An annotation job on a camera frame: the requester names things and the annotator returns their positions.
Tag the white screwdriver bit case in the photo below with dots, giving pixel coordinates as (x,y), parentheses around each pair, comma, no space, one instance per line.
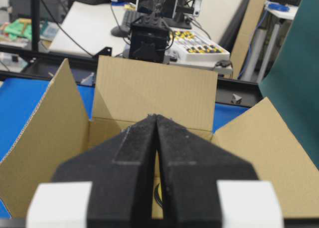
(190,48)

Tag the blue table cloth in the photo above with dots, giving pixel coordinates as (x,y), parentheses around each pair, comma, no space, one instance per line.
(19,97)

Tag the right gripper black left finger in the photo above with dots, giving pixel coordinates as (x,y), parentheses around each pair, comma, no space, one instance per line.
(121,170)

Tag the dark green board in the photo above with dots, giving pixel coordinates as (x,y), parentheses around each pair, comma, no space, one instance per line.
(292,84)

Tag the brown cardboard box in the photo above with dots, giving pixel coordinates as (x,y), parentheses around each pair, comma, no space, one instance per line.
(127,92)

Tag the tall cardboard sheet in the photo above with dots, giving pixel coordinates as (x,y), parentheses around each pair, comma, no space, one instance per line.
(244,37)

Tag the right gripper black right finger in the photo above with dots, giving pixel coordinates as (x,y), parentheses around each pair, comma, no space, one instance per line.
(190,167)

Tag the black vertical pole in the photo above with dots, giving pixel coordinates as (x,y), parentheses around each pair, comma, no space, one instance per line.
(35,24)

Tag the white foam board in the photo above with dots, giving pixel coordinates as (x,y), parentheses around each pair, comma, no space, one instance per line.
(87,30)

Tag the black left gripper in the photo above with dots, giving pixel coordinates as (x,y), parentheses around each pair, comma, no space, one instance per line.
(149,33)

